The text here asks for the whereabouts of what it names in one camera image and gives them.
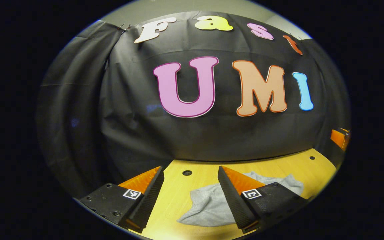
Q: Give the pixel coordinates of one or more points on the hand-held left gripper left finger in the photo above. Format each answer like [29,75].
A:
[150,203]

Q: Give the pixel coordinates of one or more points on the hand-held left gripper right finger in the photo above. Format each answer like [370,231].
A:
[232,200]

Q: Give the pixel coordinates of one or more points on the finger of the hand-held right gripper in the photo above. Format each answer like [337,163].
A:
[338,138]

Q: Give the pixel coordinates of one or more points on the grey sweatshirt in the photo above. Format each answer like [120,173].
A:
[208,206]

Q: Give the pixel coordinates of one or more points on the black backdrop cloth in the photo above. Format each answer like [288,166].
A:
[128,133]

